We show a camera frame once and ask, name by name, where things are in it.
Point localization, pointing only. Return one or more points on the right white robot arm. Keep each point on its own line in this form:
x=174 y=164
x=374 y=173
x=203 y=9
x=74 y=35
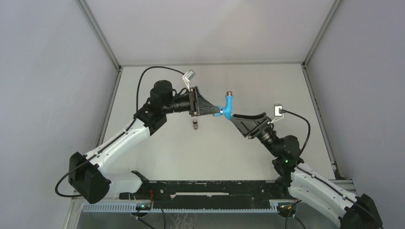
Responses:
x=344 y=208

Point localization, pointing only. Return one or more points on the white slotted cable duct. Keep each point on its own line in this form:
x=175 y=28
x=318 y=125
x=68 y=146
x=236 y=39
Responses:
x=126 y=207

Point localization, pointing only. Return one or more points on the blue plastic water faucet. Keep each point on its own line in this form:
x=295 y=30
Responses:
x=226 y=111

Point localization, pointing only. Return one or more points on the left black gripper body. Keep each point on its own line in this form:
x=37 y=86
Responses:
x=193 y=105

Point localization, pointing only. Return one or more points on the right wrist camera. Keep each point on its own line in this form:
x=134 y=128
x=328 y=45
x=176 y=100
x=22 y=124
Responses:
x=278 y=113

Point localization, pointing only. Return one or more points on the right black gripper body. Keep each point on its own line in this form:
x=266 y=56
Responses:
x=260 y=128

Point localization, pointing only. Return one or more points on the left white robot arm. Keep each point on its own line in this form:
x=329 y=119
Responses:
x=89 y=173

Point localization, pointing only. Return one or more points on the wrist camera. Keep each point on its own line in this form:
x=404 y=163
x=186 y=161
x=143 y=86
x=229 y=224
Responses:
x=278 y=113
x=187 y=78

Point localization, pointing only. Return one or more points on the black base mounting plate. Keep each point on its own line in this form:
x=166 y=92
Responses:
x=211 y=194

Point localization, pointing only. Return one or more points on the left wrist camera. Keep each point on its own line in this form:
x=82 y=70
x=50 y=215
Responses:
x=187 y=78

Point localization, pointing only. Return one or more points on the small metal pipe fitting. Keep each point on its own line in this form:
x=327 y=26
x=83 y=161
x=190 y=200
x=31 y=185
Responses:
x=195 y=124

